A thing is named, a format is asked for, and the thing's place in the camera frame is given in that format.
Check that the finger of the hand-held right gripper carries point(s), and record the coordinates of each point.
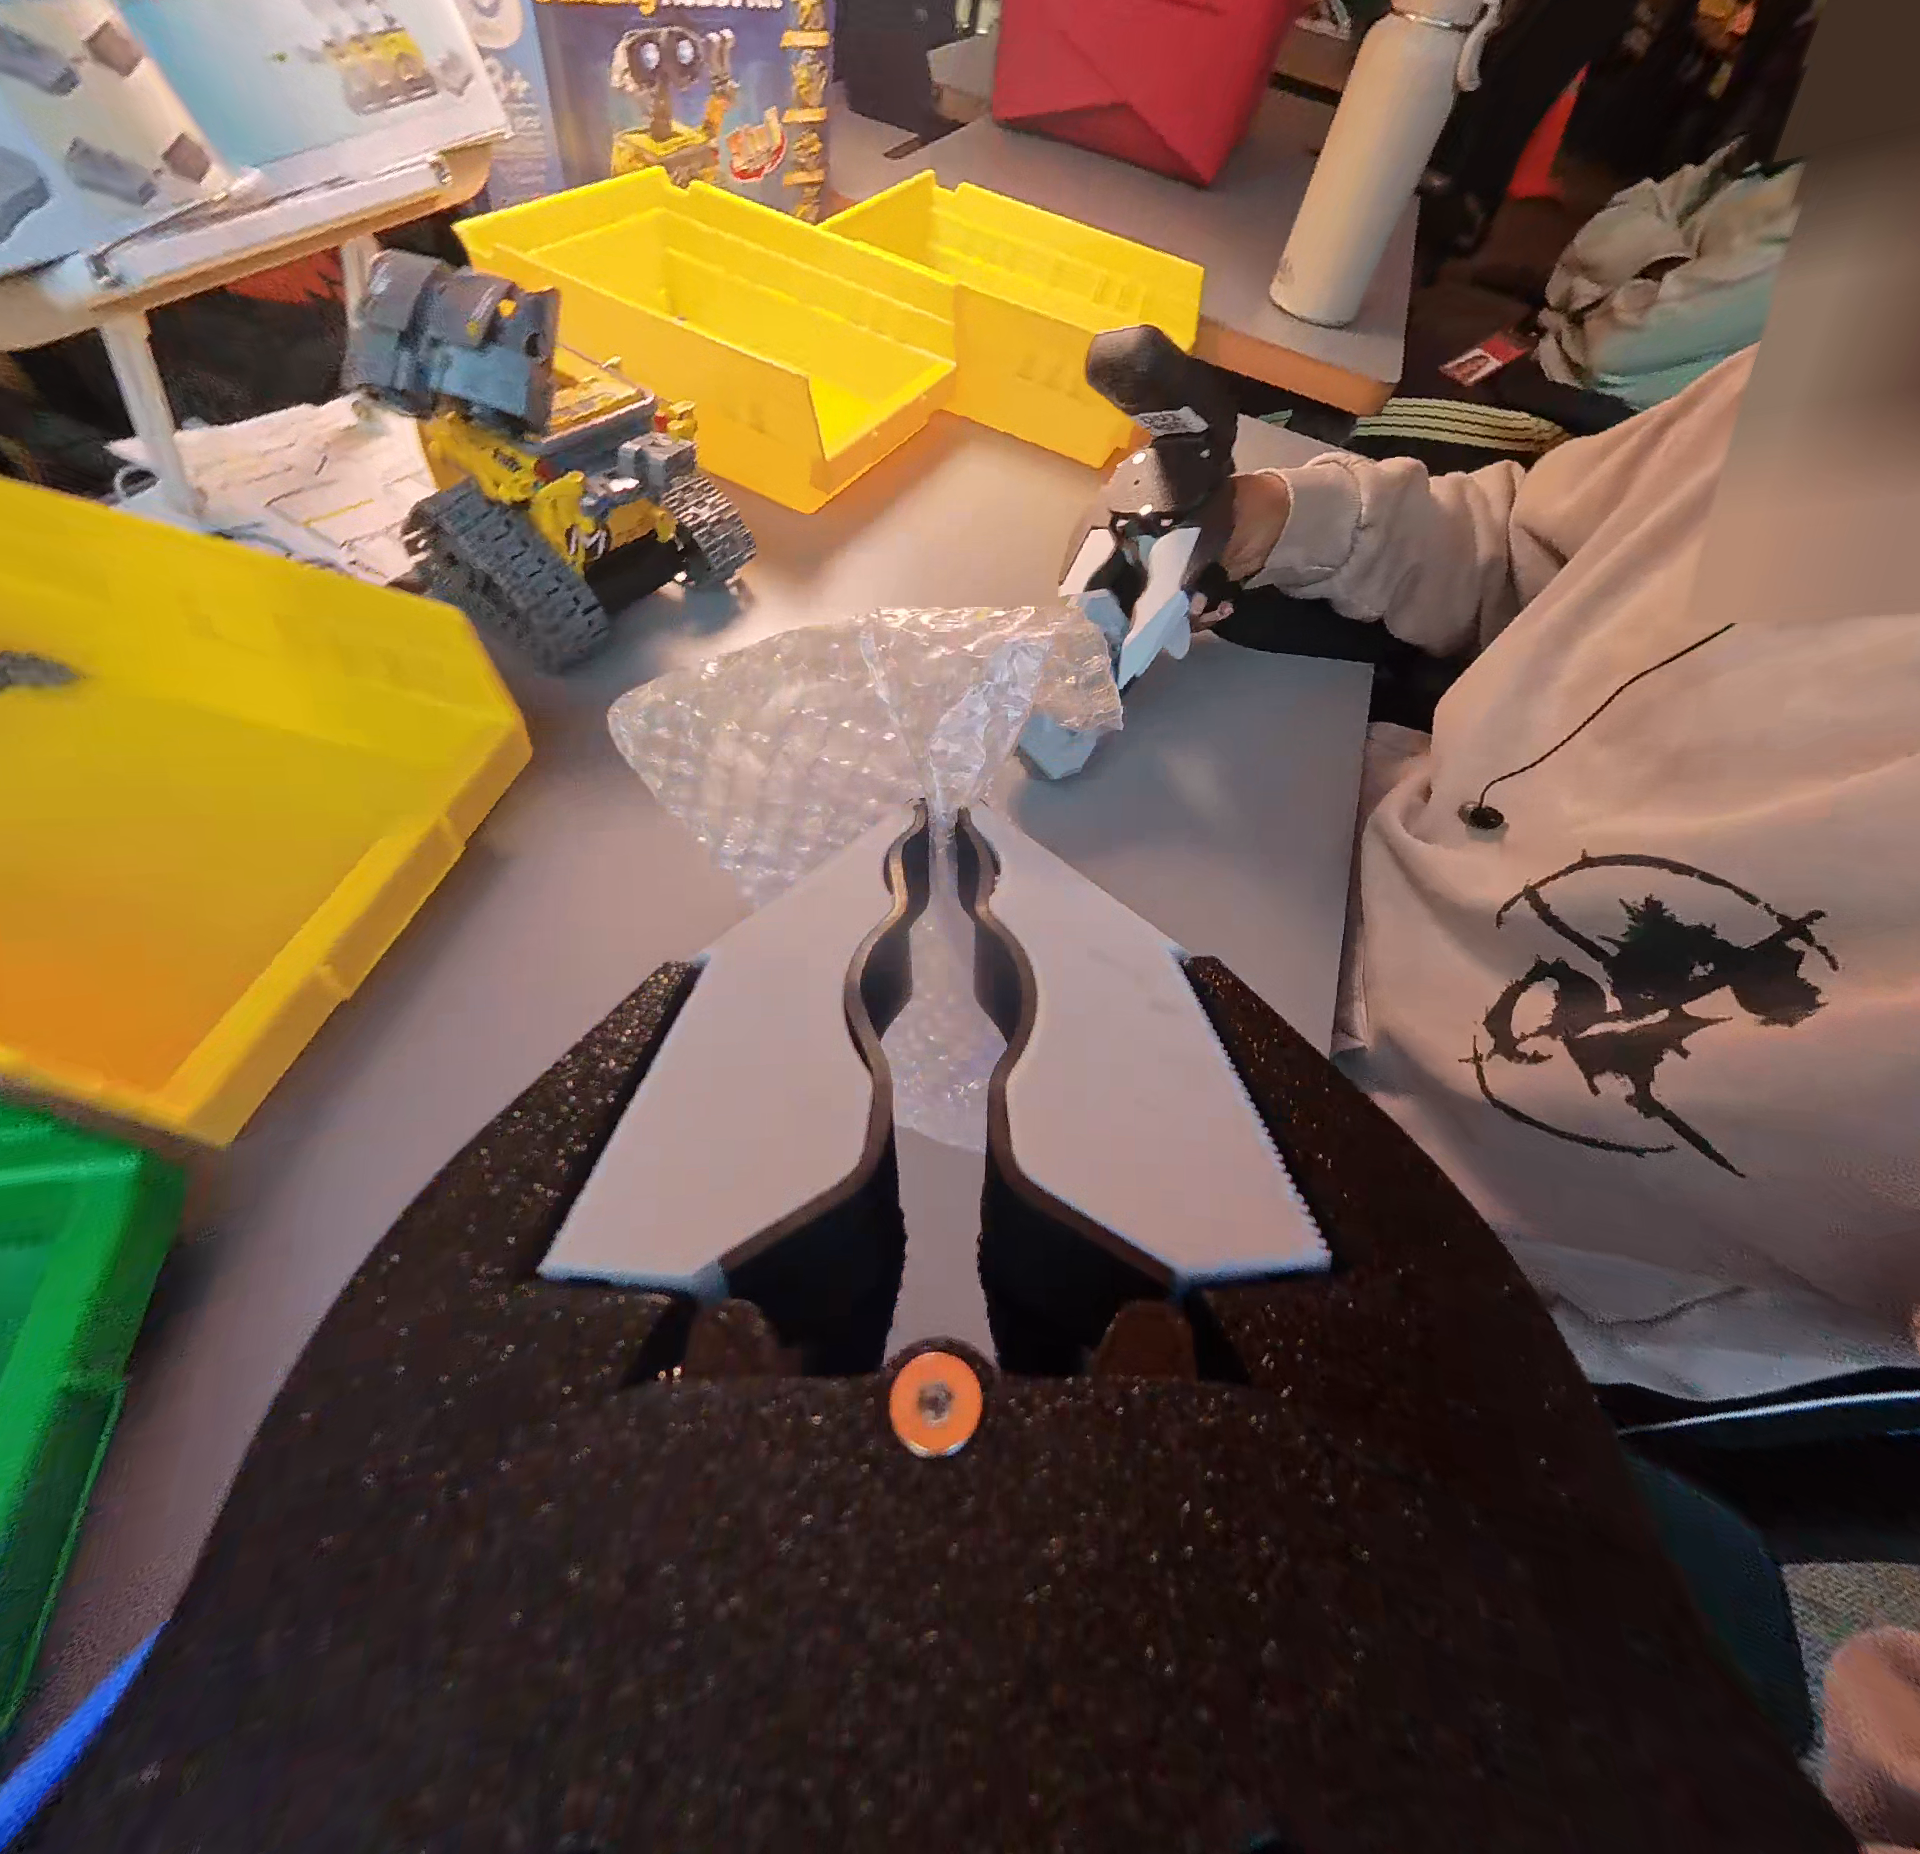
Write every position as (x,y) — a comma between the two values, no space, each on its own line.
(1163,603)
(1103,565)

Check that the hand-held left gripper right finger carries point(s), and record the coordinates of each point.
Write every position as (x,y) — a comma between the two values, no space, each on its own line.
(1139,1104)

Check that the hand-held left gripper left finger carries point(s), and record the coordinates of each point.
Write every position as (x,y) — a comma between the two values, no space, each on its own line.
(750,1104)

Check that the clear bubble wrap bag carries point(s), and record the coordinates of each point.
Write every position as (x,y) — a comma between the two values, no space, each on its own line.
(810,743)

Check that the person's right forearm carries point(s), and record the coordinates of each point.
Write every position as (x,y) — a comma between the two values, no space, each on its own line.
(1424,549)

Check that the person's left forearm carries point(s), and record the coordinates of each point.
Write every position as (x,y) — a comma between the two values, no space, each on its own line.
(1874,1747)

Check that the yellow storage bin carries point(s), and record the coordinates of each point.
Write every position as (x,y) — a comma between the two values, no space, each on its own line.
(750,384)
(1036,355)
(225,834)

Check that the white water bottle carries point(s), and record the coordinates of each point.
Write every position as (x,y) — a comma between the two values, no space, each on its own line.
(1382,129)

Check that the black clip microphone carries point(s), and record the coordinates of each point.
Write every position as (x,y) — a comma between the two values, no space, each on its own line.
(1485,814)

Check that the red paper bag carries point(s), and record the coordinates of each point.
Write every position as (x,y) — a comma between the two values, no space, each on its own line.
(1154,39)

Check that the grey crumpled cloth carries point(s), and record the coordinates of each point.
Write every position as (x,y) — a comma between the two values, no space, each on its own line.
(1664,280)

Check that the yellow tracked toy robot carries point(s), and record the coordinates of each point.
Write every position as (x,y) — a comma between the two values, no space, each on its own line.
(539,489)

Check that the robot kit box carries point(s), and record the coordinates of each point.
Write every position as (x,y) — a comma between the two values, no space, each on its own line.
(676,68)

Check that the green storage bin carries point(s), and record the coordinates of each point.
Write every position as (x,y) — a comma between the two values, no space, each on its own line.
(76,1359)

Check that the white paper sheet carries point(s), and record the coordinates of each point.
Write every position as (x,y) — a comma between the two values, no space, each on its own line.
(301,489)

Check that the white book stand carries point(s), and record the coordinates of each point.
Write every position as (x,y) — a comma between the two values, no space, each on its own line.
(150,384)

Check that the building instruction booklet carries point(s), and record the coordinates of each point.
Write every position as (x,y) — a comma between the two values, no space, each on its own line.
(225,54)

